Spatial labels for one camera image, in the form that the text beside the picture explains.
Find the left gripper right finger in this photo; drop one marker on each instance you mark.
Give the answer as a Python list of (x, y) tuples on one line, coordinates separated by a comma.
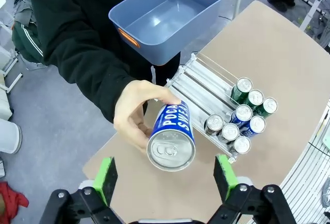
[(224, 177)]

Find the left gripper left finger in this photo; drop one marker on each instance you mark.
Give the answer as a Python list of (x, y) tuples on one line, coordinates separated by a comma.
[(107, 180)]

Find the black coffee can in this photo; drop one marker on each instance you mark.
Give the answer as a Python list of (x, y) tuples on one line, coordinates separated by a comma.
[(241, 144), (214, 122), (230, 131)]

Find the blue Pocari Sweat can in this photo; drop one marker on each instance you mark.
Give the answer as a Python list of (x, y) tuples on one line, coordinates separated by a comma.
[(256, 125), (171, 146), (242, 113)]

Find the green soda can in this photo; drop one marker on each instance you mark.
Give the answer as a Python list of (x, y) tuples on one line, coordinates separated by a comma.
[(242, 87), (269, 105), (255, 97)]

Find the person right forearm black sleeve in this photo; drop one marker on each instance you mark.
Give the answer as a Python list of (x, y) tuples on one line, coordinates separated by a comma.
[(103, 79)]

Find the clear plastic can dispenser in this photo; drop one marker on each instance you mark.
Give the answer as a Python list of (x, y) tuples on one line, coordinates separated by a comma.
[(203, 85)]

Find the person right hand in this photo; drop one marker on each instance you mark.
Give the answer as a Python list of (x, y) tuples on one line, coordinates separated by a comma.
[(131, 105)]

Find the slatted aluminium platform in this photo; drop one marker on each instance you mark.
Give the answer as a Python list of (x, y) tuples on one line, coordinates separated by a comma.
[(304, 182)]

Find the red cloth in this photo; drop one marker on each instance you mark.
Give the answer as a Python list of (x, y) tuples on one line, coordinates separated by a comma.
[(11, 200)]

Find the white cylindrical air purifier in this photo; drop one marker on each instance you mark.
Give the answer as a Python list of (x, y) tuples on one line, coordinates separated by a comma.
[(9, 136)]

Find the dark green striped jacket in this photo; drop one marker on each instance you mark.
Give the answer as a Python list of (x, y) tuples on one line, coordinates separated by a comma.
[(28, 43)]

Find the person torso black jacket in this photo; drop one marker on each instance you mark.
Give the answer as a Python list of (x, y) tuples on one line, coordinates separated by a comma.
[(77, 2)]

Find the brown top desk white legs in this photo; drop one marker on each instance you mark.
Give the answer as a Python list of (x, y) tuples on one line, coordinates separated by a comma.
[(313, 10)]

